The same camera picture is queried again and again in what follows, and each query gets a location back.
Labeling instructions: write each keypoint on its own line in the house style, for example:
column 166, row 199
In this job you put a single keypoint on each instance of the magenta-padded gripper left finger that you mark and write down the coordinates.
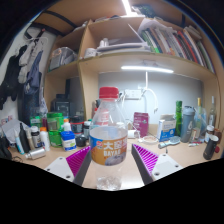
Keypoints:
column 77, row 160

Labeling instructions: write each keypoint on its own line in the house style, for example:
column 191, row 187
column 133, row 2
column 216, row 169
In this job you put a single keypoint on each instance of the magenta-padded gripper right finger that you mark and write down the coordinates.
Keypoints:
column 146, row 160

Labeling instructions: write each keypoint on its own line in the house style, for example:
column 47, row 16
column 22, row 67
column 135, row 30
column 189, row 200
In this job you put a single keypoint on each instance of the clear red-capped water bottle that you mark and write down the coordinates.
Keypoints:
column 108, row 146

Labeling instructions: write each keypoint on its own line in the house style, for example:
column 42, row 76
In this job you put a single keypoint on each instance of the blue-lidded white jar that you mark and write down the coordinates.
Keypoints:
column 68, row 141

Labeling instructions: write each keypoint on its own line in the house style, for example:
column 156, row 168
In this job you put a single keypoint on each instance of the hairbrush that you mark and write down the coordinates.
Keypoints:
column 170, row 142

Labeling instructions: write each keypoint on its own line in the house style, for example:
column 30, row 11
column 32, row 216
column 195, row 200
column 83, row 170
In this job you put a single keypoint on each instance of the magenta box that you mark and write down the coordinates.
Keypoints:
column 141, row 124

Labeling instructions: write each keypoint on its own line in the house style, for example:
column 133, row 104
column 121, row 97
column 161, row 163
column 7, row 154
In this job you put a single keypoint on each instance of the blue and white box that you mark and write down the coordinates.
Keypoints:
column 166, row 129

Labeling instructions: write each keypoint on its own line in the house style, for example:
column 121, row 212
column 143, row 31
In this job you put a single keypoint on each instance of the orange-capped white bottle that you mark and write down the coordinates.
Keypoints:
column 44, row 139

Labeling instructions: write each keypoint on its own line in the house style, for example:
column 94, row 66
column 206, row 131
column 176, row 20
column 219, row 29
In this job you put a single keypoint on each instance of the green canister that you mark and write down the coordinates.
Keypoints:
column 55, row 128

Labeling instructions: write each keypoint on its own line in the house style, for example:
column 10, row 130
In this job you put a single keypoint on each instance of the silver metal bottle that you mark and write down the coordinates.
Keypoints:
column 35, row 153

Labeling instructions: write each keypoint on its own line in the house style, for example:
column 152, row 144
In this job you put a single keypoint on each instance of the dark-capped white bottle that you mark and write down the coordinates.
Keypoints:
column 35, row 137

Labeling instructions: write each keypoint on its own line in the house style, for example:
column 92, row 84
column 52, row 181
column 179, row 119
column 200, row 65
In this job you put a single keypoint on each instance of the tall green bottle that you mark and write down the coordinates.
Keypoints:
column 179, row 116

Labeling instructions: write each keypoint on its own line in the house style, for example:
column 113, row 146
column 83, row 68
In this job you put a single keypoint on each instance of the black tube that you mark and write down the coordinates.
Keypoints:
column 24, row 139

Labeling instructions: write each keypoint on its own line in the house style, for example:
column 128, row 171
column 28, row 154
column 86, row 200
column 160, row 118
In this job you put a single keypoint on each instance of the black mug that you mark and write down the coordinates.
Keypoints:
column 210, row 147

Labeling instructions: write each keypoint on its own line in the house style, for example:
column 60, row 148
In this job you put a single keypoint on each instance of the white desk lamp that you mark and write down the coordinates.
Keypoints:
column 151, row 93

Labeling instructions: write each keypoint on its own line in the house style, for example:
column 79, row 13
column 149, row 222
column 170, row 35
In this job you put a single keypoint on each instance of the white power strip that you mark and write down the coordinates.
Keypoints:
column 133, row 94

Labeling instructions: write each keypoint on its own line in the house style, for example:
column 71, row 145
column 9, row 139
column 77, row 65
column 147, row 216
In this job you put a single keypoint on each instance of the white-lidded jar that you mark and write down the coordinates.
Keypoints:
column 209, row 132

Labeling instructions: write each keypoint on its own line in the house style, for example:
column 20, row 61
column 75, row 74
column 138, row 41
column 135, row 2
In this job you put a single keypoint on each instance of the yellow-capped clear bottle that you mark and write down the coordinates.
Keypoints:
column 199, row 115

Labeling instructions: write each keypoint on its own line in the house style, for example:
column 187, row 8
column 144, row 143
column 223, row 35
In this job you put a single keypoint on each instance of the tall clear glass bottle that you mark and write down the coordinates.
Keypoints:
column 212, row 114

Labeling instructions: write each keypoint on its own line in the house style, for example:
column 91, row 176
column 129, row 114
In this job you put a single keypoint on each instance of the under-shelf light bar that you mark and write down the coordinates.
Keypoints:
column 146, row 69

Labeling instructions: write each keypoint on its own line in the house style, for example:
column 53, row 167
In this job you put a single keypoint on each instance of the hanging clothes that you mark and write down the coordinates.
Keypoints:
column 23, row 73

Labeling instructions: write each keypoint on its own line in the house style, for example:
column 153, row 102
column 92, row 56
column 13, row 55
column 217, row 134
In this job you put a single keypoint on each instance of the wooden shelf unit with books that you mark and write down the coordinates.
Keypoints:
column 100, row 60

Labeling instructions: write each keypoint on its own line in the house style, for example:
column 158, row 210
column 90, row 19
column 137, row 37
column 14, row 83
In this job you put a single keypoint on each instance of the ceiling tube light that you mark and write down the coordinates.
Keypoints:
column 126, row 6

